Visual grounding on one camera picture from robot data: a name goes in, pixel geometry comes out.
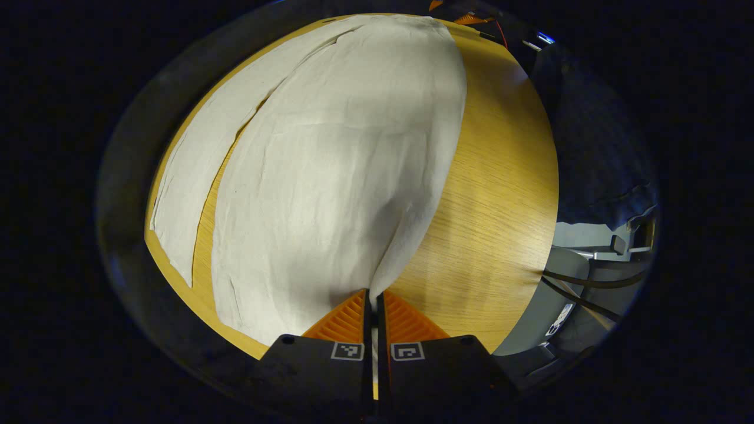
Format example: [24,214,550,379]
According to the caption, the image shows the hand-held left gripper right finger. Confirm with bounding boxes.
[376,290,522,420]

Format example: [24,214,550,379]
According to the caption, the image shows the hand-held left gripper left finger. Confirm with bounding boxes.
[236,289,375,422]

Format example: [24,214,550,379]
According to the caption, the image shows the white jeans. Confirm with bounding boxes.
[149,15,469,348]

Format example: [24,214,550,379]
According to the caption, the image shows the black cable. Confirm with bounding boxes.
[542,269,650,290]
[540,277,623,324]

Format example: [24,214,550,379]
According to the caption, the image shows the grey metal frame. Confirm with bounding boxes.
[580,203,657,263]

